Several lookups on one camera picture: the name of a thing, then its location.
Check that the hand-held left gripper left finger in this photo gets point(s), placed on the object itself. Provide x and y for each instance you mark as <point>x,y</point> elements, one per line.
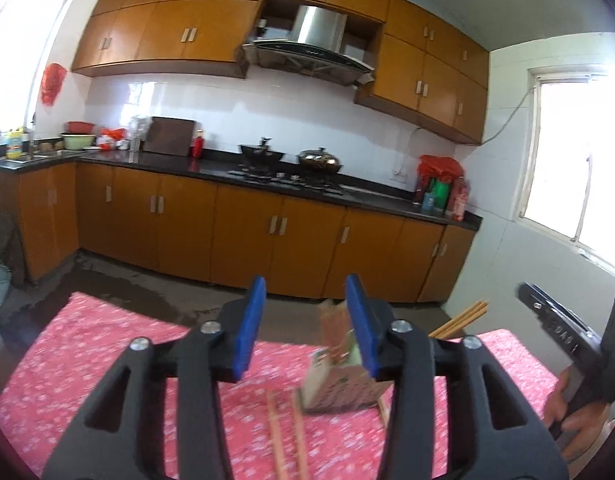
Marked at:
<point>250,330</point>

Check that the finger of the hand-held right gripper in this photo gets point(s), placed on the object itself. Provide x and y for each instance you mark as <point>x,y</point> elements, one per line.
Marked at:
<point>530,297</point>

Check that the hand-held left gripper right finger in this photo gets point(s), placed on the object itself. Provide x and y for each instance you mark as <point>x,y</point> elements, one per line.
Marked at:
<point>360,325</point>

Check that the green perforated chopstick holder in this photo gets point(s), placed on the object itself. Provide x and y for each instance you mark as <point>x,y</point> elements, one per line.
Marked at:
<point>337,390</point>

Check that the bundle wooden chopsticks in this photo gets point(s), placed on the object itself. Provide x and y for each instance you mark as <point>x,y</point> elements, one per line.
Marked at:
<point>462,319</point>

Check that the person's right hand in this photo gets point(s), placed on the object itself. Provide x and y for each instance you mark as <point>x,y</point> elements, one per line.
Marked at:
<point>585,420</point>

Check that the wooden base cabinets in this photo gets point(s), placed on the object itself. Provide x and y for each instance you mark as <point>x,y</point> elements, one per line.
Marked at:
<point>187,230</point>

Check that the tall red bottles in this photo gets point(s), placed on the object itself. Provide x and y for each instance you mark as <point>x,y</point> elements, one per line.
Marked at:
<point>460,200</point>

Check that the green box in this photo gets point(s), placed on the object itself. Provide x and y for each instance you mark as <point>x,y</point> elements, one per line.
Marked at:
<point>441,195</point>

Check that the small blue box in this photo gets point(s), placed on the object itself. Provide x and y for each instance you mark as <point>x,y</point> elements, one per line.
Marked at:
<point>427,201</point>

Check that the red floral tablecloth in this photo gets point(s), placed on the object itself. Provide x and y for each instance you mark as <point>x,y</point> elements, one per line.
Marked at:
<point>112,360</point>

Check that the black gas stove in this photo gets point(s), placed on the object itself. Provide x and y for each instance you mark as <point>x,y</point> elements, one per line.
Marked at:
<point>287,181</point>

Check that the wok with metal lid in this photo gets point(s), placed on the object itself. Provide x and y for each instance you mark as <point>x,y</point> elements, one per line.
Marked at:
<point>320,161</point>

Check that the black wok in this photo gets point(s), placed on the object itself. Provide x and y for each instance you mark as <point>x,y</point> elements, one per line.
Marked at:
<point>260,155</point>

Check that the black kitchen countertop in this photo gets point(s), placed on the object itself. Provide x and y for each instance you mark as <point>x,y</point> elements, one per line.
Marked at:
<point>177,164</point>

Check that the small red bottle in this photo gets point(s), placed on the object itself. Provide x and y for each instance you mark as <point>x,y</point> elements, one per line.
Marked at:
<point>197,146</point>

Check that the dark wooden cutting board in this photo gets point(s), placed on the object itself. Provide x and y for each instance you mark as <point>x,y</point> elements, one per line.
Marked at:
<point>170,136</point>

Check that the utensil jar with plastic cover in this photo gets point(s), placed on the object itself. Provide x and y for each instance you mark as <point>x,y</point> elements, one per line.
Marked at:
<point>139,135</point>

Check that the red and white plastic bag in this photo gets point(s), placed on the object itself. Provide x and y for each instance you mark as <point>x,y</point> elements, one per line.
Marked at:
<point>111,139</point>

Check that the green basin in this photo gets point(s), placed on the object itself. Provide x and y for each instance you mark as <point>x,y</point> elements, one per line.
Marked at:
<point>78,141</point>

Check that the red basin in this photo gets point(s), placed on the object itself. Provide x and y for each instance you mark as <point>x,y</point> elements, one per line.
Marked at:
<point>80,127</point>

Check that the metal faucet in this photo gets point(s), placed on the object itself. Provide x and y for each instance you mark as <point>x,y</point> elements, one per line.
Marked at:
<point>32,142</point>

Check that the yellow detergent bottle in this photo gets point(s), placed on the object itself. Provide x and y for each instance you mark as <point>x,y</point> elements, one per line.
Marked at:
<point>16,145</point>

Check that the steel range hood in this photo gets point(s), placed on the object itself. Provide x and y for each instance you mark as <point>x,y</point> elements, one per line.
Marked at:
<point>317,27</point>

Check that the hanging red plastic bag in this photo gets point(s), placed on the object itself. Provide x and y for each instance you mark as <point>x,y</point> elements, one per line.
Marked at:
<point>52,85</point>

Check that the window with white frame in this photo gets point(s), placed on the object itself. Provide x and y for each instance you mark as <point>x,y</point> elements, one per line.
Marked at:
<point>577,160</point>
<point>22,60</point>

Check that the wall power socket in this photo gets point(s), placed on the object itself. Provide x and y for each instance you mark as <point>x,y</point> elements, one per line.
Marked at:
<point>400,175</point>

